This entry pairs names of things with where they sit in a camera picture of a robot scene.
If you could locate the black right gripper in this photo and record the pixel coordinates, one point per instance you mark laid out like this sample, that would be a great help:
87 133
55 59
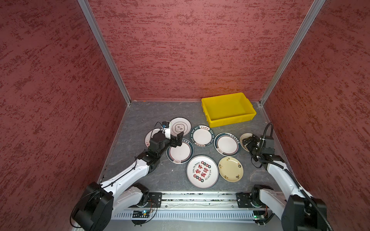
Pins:
253 142

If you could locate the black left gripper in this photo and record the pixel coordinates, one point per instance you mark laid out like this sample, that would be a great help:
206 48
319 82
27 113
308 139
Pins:
178 142

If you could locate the white plate orange sunburst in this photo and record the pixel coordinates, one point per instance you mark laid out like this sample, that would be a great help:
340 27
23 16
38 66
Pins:
150 135

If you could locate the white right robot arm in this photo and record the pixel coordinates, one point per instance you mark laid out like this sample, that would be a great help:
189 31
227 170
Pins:
297 209

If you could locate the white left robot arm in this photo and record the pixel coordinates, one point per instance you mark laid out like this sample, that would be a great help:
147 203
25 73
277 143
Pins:
101 201

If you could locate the yellow plastic bin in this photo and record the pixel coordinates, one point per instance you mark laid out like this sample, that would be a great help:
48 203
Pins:
227 109

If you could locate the white plate clover emblem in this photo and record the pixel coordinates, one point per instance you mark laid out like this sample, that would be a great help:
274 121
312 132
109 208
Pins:
179 125

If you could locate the green red rim plate left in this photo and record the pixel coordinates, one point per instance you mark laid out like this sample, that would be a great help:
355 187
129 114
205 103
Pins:
181 154

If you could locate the green red rim plate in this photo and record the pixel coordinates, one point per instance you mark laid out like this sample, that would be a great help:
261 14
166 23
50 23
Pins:
227 144
181 154

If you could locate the green rim hao shi plate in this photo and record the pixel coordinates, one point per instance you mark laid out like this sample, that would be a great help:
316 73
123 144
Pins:
202 136

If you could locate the green red rim plate right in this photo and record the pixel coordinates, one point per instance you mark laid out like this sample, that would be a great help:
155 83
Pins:
227 144

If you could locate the cream yellow plate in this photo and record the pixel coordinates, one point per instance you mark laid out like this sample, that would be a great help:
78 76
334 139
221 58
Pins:
230 169

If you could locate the large white plate red characters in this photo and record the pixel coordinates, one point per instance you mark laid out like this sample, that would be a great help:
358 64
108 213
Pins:
202 172

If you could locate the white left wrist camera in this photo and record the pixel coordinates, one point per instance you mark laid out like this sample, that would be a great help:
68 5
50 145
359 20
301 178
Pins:
166 126

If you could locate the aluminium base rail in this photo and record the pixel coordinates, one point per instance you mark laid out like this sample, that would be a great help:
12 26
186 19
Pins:
199 206

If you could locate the right aluminium corner post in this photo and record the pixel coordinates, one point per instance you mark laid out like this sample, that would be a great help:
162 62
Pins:
301 33

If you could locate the aluminium corner post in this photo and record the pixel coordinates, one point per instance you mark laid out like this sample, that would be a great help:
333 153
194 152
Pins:
301 33
87 11

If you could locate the left aluminium corner post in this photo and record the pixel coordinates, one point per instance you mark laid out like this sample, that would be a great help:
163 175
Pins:
87 11

